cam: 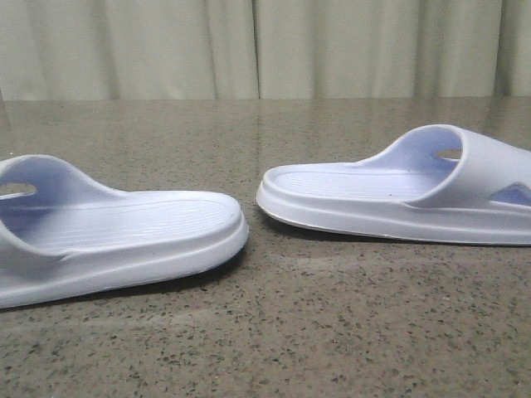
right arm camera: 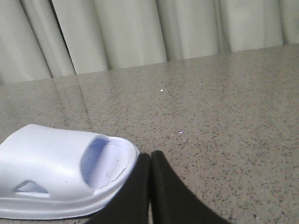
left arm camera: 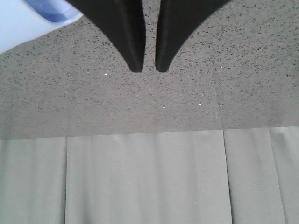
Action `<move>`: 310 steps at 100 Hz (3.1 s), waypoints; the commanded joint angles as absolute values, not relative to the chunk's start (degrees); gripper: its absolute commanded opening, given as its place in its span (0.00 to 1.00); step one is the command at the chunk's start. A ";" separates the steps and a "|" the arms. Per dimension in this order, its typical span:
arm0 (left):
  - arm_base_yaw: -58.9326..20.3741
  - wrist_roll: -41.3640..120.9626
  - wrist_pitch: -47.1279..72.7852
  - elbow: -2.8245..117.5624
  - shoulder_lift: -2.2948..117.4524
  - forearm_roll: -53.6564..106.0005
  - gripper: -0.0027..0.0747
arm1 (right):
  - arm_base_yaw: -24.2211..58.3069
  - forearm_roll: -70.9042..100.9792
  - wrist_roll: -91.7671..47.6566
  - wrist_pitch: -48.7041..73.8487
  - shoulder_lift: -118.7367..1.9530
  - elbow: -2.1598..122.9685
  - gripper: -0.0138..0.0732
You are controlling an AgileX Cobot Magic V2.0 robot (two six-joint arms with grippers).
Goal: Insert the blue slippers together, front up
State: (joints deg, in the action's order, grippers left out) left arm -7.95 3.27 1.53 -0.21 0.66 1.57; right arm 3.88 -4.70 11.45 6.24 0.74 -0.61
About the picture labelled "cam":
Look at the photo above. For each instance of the light blue slipper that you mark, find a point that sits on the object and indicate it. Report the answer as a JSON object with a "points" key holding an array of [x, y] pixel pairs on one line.
{"points": [[437, 183], [73, 235]]}

